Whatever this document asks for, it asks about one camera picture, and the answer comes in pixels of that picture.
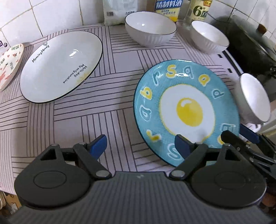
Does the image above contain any white vinegar bottle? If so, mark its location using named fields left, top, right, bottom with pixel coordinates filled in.
left=183, top=0, right=213, bottom=29

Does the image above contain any yellow label cooking wine bottle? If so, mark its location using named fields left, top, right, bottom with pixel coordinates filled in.
left=154, top=0, right=183, bottom=22

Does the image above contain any large white ribbed bowl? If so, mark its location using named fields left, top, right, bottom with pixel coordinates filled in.
left=125, top=11, right=177, bottom=48

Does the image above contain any medium white ribbed bowl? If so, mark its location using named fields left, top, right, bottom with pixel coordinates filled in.
left=190, top=21, right=229, bottom=54

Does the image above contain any white Morning Honey plate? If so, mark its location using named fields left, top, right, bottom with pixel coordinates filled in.
left=20, top=31, right=103, bottom=103

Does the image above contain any blue fried egg plate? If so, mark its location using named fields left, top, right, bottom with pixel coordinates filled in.
left=133, top=59, right=240, bottom=167

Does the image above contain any small white bowl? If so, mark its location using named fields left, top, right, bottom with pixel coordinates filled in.
left=233, top=73, right=270, bottom=125

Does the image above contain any striped table mat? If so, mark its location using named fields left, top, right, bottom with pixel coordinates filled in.
left=1, top=25, right=243, bottom=194

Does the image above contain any pink Lovely Bear plate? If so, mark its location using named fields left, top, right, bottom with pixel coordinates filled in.
left=0, top=43, right=24, bottom=91

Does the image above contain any white salt bag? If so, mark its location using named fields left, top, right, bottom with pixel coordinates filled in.
left=102, top=0, right=138, bottom=26

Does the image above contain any black wok with lid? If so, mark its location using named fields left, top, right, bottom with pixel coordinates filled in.
left=211, top=15, right=275, bottom=79

